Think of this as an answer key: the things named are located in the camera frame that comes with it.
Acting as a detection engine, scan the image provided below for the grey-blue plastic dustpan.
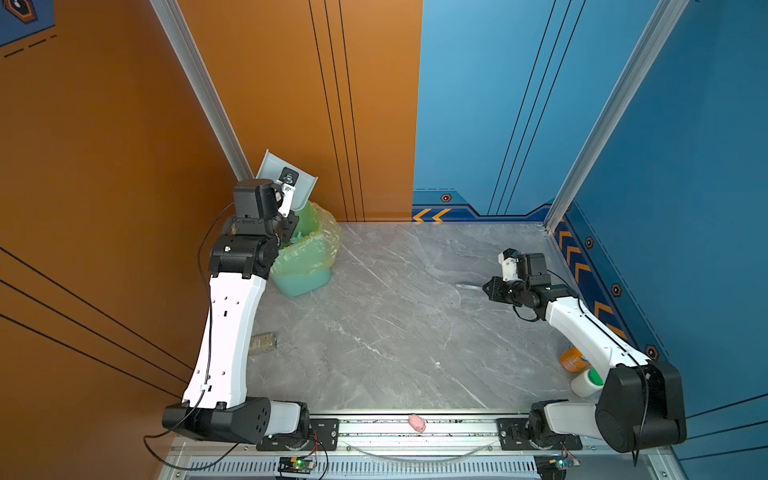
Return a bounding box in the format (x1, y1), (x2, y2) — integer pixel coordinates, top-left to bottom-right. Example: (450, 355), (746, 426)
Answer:
(256, 150), (317, 211)

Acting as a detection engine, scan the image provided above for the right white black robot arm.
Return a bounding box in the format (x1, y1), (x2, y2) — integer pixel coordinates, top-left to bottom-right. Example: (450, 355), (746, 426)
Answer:
(483, 249), (687, 453)

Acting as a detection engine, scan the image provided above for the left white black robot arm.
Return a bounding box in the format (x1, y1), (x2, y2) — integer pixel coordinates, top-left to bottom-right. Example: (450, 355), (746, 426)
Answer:
(162, 172), (310, 445)

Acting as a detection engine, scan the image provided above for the clear yellow bin liner bag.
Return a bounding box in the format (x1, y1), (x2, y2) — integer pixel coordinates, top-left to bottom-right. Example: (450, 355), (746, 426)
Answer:
(271, 202), (342, 276)

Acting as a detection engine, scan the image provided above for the green plastic trash bin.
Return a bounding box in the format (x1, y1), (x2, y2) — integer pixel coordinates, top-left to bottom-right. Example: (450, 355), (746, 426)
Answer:
(270, 202), (342, 297)

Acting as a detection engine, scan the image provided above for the white bottle green cap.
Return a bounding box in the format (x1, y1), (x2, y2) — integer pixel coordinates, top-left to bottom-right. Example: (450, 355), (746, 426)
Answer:
(570, 368), (604, 398)

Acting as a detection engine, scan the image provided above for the right green circuit board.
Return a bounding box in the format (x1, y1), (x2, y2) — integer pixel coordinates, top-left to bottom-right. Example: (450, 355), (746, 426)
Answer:
(534, 456), (581, 480)

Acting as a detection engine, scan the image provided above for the green circuit board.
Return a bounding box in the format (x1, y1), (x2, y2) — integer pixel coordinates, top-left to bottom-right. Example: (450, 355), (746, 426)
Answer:
(534, 456), (581, 480)
(276, 457), (321, 479)

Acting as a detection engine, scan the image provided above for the left green circuit board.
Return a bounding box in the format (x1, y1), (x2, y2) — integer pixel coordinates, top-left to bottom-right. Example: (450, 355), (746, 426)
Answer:
(276, 457), (321, 479)

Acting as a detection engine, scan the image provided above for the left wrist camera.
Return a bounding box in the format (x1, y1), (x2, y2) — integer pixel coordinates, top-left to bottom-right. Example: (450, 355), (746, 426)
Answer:
(278, 167), (299, 217)

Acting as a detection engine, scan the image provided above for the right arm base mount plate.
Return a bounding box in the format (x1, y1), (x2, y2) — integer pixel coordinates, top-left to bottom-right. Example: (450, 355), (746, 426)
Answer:
(496, 417), (583, 451)

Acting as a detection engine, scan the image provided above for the pink toy on rail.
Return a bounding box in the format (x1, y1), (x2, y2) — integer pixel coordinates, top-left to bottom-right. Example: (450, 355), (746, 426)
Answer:
(408, 414), (427, 434)

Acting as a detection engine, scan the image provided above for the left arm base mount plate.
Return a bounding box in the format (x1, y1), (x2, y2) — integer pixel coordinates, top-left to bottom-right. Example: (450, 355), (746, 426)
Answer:
(256, 417), (340, 452)

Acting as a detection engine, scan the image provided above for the aluminium front rail frame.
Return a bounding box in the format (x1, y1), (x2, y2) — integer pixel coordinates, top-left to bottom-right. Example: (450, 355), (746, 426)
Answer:
(159, 410), (686, 479)

